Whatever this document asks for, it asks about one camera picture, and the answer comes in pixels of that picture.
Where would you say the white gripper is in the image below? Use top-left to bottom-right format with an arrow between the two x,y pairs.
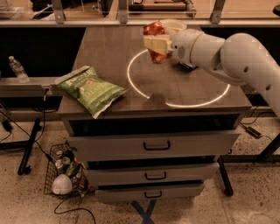
143,29 -> 204,67

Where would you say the red coke can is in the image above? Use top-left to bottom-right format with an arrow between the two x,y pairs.
143,21 -> 172,64

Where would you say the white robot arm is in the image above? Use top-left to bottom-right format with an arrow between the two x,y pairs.
143,29 -> 280,117

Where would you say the white bowl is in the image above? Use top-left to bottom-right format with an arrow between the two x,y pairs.
161,19 -> 187,37

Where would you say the blue chip bag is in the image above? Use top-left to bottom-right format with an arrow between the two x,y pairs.
179,62 -> 198,71

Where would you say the green jalapeno chip bag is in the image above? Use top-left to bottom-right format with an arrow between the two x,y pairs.
55,66 -> 127,119

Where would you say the grey drawer cabinet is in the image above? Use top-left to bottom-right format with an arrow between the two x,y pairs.
59,27 -> 251,190

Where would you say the black power adapter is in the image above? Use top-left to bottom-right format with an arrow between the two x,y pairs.
245,127 -> 262,139

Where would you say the top grey drawer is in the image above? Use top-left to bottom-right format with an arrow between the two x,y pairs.
67,130 -> 239,161

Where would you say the grey drawer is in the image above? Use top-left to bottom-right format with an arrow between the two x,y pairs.
67,130 -> 239,161
85,163 -> 219,187
95,183 -> 204,202

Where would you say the grey side shelf left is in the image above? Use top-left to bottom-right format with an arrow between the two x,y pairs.
0,77 -> 63,97

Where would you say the middle grey drawer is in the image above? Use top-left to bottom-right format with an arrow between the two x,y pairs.
85,163 -> 219,187

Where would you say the clear plastic water bottle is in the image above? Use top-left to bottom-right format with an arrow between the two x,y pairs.
9,56 -> 29,83

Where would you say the bottom grey drawer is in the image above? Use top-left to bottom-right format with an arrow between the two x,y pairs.
95,183 -> 204,202

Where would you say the black table leg right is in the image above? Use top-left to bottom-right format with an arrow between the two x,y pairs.
218,157 -> 234,197

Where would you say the black table leg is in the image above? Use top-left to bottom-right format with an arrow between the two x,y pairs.
218,157 -> 234,197
17,118 -> 41,175

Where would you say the white round object in basket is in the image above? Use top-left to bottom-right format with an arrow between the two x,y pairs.
52,174 -> 73,195

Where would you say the black table leg left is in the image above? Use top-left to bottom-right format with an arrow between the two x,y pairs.
17,118 -> 41,175

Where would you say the black wire basket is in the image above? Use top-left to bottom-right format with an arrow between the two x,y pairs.
44,143 -> 89,196

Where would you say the black floor cable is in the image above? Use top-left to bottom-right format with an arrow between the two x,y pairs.
53,195 -> 97,224

